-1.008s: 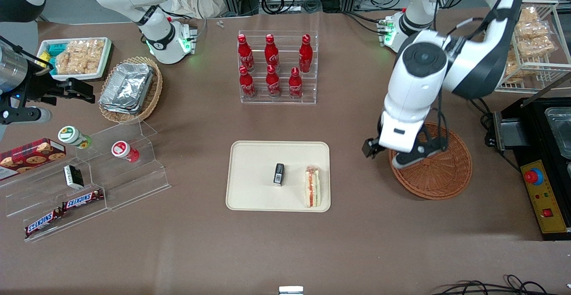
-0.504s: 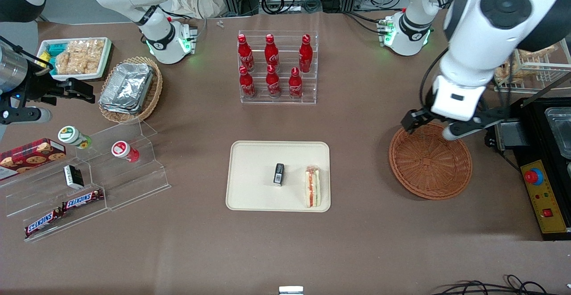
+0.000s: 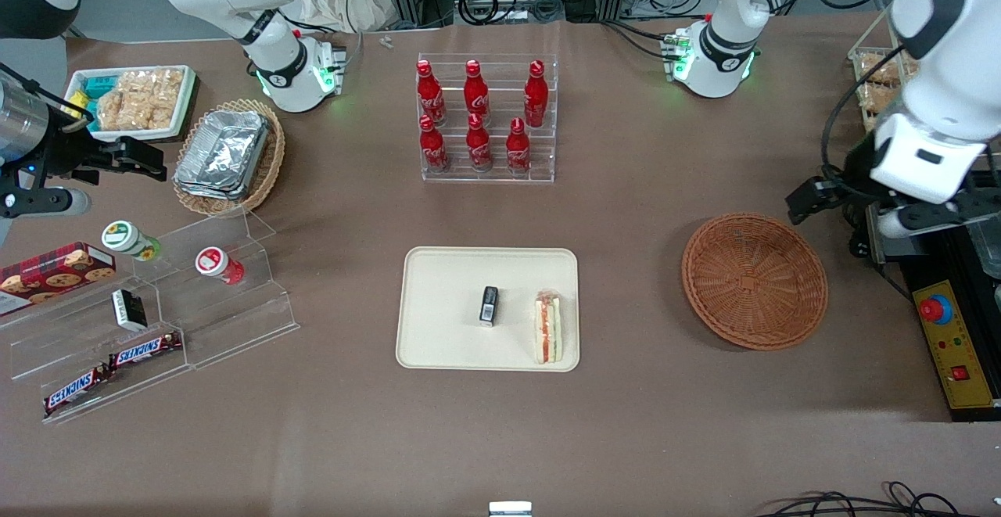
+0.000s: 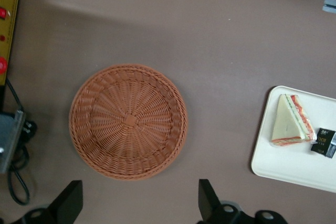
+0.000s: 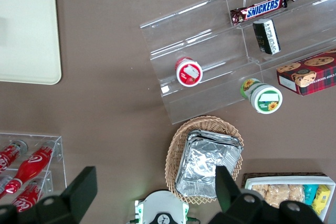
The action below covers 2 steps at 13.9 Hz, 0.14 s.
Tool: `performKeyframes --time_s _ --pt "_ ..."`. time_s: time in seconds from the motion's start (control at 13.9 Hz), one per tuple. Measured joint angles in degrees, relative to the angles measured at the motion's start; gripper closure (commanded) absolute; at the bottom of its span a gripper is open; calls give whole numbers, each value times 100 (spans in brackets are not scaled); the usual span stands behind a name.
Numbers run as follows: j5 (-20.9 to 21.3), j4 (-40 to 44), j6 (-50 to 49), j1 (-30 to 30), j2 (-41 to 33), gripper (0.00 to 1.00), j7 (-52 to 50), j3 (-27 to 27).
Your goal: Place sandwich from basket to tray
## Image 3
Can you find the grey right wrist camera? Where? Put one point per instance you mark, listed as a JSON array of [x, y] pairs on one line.
[[43, 202]]

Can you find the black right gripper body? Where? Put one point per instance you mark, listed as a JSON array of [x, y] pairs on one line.
[[64, 152]]

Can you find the green-lid sunflower cup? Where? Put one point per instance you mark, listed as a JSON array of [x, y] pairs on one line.
[[125, 239]]

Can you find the bagged rice crackers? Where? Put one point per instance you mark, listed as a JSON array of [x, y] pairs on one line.
[[141, 98]]

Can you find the brown round wicker basket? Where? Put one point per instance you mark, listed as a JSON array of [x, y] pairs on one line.
[[755, 282]]

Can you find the Snickers bar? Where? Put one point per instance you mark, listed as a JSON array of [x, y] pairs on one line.
[[77, 390], [145, 350]]

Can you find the red cola bottle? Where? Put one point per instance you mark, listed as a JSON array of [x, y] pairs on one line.
[[518, 151], [536, 98], [428, 95], [475, 95], [478, 148], [432, 149]]

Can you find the clear acrylic bottle rack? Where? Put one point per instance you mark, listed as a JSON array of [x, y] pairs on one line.
[[539, 153]]

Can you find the yellow emergency stop box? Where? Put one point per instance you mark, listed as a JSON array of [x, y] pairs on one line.
[[958, 345]]

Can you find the yellow snack packet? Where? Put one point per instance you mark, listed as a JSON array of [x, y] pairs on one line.
[[76, 104]]

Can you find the white rectangular snack tray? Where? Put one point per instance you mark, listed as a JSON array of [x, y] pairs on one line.
[[156, 135]]

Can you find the light oval wicker basket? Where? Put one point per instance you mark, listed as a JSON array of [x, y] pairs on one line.
[[270, 165]]

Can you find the stacked aluminium foil trays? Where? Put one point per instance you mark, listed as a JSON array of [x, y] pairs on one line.
[[223, 153]]

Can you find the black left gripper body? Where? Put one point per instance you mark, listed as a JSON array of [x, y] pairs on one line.
[[857, 166]]

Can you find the beige plastic tray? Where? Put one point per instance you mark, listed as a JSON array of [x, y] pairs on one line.
[[446, 306]]

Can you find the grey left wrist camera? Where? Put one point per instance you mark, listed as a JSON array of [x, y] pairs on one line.
[[923, 218]]

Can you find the triangular sandwich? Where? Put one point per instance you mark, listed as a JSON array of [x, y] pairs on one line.
[[547, 329]]

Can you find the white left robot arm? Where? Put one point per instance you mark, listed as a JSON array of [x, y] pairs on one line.
[[938, 71]]

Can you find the red cookie box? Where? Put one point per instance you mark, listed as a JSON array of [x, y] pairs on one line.
[[55, 274]]

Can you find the teal snack packet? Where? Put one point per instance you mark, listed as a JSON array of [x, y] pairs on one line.
[[98, 87]]

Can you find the red-lid cup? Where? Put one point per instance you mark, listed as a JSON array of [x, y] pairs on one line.
[[217, 264]]

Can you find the clear acrylic stepped shelf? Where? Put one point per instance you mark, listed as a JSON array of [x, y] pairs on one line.
[[235, 321]]

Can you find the black and white small box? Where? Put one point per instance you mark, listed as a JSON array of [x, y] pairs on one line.
[[129, 310]]

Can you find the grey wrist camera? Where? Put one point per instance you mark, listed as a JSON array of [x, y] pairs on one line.
[[43, 202], [923, 218]]

